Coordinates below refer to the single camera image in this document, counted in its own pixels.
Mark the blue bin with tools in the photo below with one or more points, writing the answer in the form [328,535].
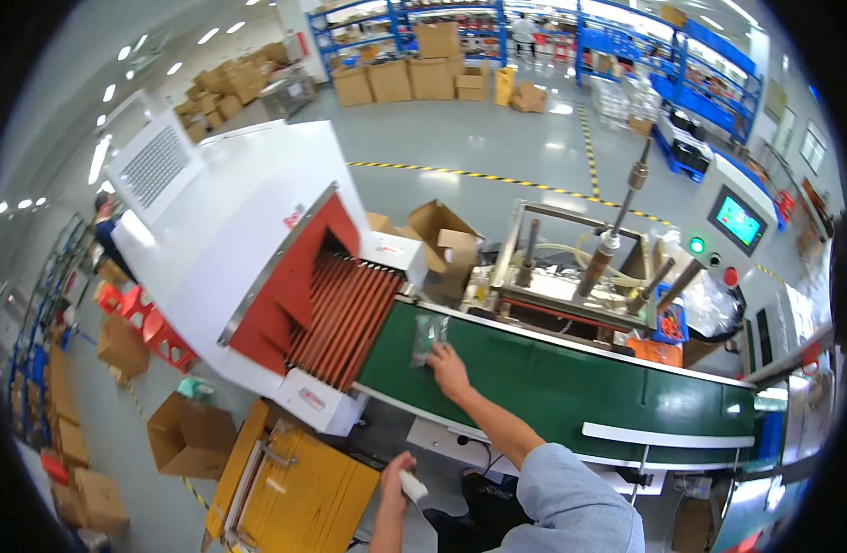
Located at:
[669,321]

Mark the white shrink tunnel machine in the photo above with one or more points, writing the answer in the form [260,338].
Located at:
[243,242]

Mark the teal plastic bag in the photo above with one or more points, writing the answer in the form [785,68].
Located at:
[195,388]

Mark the green conveyor belt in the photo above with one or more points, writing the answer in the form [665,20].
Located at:
[568,387]

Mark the metal sealing machine frame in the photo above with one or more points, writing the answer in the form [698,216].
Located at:
[575,283]

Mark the person's legs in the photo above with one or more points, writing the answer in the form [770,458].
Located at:
[478,515]

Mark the white control panel with screen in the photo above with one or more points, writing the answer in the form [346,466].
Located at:
[731,221]

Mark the row of red plastic stools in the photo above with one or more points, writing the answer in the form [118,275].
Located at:
[153,328]

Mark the white conveyor guide rail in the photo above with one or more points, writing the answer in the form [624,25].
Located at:
[665,437]

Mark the stack of large cardboard boxes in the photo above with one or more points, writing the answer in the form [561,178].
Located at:
[409,72]

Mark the open cardboard box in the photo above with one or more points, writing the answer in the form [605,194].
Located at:
[444,242]
[188,439]

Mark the small brown cardboard box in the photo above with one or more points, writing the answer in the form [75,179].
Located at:
[693,525]

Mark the person's left fingers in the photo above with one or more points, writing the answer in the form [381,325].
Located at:
[402,462]

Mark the yellow metal cart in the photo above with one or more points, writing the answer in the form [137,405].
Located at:
[299,491]

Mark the small white packet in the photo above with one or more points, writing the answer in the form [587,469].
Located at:
[414,486]

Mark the crumpled cardboard box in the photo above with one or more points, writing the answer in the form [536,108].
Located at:
[529,98]

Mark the person's left hand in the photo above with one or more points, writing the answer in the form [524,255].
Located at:
[394,487]

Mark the orange box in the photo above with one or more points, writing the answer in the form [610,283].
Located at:
[655,352]

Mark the heap of cardboard boxes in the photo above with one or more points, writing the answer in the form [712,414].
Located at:
[223,86]

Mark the person's right fingers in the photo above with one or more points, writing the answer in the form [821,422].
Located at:
[442,354]

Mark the grey metal cart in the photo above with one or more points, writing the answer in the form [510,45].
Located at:
[288,95]

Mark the blue storage shelves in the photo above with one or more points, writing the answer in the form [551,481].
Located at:
[686,76]
[39,345]
[395,31]

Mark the blue pallet with black crates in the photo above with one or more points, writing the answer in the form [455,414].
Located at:
[686,148]

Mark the person's right hand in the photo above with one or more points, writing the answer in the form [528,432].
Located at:
[452,377]

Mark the clear plastic film bag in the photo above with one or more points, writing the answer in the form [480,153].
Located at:
[710,307]

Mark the clear plastic packet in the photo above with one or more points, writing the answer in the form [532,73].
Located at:
[423,335]

